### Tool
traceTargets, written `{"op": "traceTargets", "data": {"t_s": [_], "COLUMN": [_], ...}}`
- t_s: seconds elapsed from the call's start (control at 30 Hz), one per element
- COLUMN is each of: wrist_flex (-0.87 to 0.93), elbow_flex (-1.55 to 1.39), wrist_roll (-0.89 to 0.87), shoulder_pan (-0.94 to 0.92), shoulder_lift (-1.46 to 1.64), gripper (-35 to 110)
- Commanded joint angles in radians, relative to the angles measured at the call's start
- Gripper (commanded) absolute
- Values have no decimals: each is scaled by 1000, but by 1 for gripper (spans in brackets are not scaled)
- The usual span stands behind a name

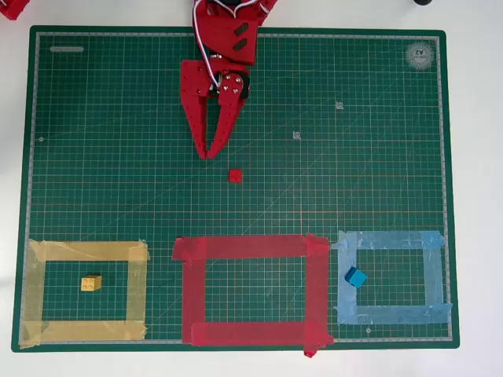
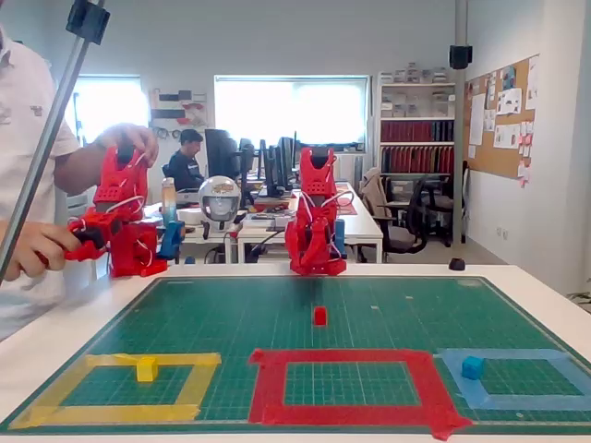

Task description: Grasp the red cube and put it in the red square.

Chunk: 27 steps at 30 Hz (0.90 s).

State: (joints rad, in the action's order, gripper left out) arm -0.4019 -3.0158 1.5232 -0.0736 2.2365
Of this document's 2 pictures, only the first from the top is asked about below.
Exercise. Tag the green cutting mat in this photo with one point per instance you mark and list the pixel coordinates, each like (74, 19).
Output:
(157, 196)

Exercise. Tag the red tape square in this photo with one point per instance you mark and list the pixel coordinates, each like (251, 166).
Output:
(194, 294)

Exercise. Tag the red robot arm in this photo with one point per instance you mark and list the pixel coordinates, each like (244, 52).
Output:
(224, 39)

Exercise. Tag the black round pole foot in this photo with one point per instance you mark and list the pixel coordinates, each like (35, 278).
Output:
(422, 2)

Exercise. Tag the blue tape square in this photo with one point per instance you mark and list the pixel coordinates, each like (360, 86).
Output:
(432, 275)

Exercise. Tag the yellow toy brick cube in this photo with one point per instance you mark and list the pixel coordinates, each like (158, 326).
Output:
(90, 283)

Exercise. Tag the yellow tape square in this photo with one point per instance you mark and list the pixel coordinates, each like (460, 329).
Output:
(135, 290)

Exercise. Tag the blue toy brick cube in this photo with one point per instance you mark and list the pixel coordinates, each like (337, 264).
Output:
(357, 278)

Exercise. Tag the red toy brick cube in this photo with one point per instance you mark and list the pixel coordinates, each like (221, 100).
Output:
(236, 176)

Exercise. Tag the red leader arm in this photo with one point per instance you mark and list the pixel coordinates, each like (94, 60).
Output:
(13, 9)

